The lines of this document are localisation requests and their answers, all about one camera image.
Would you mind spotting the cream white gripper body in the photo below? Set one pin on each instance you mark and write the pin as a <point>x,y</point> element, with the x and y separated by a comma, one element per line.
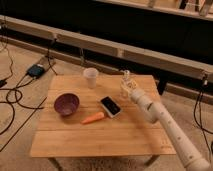
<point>127,86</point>

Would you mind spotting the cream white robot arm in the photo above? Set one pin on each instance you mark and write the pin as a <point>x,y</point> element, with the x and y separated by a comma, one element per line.
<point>189,155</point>

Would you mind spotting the black smartphone white case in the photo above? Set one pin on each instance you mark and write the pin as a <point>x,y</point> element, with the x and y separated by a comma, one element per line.
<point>110,107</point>

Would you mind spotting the orange carrot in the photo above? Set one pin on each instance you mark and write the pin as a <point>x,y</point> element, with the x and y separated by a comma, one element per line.
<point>93,118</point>

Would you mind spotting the purple bowl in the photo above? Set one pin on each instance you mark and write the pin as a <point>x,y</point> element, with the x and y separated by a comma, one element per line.
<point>66,104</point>

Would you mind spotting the wooden table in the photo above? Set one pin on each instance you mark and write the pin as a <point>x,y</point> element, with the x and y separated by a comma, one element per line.
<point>126,134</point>

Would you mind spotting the wooden wall rail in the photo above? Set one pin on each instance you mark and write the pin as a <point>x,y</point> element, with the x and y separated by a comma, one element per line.
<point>143,56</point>

